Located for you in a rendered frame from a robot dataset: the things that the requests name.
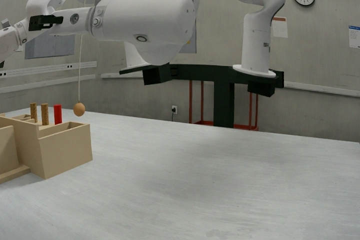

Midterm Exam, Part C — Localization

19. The tan wooden ball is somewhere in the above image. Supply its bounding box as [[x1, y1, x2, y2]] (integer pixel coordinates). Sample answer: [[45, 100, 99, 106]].
[[73, 101, 85, 117]]

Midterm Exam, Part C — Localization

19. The red cylinder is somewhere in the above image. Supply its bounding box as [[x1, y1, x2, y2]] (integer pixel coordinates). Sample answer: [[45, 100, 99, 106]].
[[53, 104, 62, 125]]

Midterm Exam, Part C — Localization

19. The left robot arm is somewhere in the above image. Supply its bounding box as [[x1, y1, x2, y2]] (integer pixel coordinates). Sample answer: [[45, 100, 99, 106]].
[[92, 0, 286, 78]]

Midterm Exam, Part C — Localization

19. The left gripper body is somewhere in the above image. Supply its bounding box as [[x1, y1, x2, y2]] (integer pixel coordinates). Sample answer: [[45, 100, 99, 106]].
[[48, 6, 95, 39]]

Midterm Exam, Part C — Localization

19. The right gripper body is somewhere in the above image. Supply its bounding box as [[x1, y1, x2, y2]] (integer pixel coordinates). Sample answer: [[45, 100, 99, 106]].
[[0, 26, 20, 63]]

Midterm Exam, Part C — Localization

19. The brown wooden cylinder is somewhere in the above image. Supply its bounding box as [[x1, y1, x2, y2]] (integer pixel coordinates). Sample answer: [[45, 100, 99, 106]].
[[30, 102, 38, 123], [41, 103, 49, 126]]

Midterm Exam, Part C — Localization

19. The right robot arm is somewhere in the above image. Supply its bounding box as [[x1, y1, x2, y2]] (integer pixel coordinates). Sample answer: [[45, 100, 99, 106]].
[[1, 0, 150, 71]]

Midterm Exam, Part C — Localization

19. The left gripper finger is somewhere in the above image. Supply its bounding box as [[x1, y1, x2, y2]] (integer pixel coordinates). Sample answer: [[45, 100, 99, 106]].
[[28, 15, 64, 31]]

